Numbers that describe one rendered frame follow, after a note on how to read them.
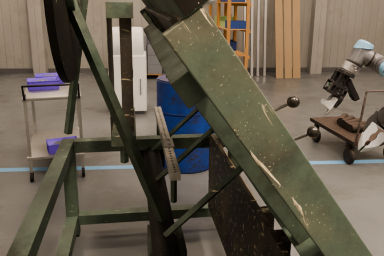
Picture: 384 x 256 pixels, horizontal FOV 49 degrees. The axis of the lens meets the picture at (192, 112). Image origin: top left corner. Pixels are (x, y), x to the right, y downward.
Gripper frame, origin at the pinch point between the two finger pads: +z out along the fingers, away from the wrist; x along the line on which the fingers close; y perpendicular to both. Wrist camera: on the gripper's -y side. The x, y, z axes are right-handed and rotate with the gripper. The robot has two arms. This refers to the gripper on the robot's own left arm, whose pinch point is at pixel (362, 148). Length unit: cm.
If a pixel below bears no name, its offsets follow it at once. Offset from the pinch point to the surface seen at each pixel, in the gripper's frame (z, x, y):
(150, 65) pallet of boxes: 127, 409, 780
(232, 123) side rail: 17.3, 27.5, -32.7
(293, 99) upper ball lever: 2.4, 23.7, -5.2
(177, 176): 63, 46, 59
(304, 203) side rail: 21.2, 2.1, -17.5
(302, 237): 31.7, -5.5, 1.8
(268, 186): 25.9, 11.9, -8.4
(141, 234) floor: 154, 60, 184
